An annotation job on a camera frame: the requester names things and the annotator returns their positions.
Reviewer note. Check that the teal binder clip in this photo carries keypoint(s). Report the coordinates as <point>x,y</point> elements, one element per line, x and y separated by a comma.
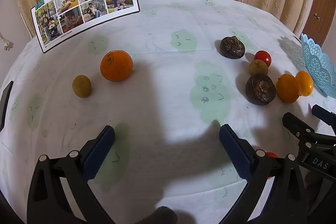
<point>39,3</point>

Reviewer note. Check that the white printed tablecloth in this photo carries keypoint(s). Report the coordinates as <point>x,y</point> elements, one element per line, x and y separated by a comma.
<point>162,98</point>

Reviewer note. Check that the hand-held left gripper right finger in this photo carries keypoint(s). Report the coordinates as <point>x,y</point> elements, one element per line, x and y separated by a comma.
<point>235,153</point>

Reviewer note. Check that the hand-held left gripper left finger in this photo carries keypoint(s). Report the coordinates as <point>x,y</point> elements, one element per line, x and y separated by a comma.
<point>101,153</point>

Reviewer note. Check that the brown wooden cabinet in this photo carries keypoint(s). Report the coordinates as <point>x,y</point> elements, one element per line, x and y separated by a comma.
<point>317,3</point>

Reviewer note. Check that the black flat device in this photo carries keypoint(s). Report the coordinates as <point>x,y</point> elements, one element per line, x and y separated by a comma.
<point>5,103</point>

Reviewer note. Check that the small orange kumquat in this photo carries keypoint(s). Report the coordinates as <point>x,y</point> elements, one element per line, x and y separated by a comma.
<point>288,88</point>
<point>305,83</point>

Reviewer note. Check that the brown longan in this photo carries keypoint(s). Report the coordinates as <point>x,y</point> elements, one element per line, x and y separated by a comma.
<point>258,68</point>
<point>82,86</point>

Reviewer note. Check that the small red cherry tomato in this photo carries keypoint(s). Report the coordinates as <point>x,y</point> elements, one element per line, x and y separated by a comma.
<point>263,56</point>

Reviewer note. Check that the large red tomato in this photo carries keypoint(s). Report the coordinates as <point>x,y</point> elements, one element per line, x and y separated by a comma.
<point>272,154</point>

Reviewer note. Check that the dark water chestnut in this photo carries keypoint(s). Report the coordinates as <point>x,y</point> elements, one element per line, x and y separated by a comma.
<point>232,47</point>
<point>260,88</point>

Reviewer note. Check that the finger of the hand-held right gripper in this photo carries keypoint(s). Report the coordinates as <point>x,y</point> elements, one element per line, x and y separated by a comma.
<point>324,115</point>
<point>295,123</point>

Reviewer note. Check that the photo collage board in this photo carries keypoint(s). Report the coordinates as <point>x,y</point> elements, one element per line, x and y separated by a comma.
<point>86,6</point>

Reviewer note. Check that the light blue plastic basket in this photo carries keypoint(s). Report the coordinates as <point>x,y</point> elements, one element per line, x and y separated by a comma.
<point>317,66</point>

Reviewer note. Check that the large orange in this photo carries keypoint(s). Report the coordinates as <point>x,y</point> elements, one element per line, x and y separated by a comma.
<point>116,65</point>

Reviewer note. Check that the white power plug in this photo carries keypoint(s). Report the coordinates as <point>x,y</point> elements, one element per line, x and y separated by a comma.
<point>6,44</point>

